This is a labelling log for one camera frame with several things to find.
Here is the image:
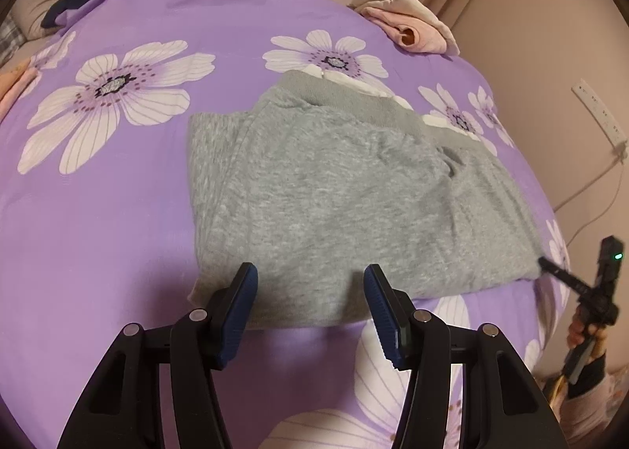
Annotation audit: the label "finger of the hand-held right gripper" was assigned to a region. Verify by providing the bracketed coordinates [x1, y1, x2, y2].
[538, 256, 598, 297]

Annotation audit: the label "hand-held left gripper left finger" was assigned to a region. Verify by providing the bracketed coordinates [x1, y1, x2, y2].
[56, 262, 259, 449]

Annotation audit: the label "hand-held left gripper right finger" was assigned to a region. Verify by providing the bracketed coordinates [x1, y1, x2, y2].
[362, 263, 566, 449]

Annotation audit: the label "grey sweatshirt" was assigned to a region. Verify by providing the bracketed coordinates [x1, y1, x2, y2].
[189, 66, 546, 329]

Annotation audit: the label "person's right forearm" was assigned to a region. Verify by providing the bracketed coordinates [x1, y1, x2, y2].
[541, 353, 627, 449]

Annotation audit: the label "peach floral clothes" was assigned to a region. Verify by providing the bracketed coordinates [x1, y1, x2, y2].
[0, 60, 41, 112]

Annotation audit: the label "person's right hand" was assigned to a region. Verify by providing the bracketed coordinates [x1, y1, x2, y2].
[566, 316, 609, 360]

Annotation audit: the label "purple floral bed sheet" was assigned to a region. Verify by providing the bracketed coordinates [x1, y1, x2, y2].
[0, 0, 573, 449]

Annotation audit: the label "white power strip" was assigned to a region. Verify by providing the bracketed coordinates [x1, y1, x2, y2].
[572, 79, 629, 147]

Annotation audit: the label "pink folded garment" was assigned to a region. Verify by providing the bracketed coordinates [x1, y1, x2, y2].
[364, 7, 445, 55]

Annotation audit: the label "plaid pillow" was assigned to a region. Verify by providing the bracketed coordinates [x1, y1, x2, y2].
[0, 17, 26, 65]

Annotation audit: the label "grey pillow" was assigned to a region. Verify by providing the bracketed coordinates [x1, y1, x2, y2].
[10, 0, 74, 40]

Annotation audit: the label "white power cable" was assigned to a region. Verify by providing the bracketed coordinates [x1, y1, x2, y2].
[555, 142, 629, 253]

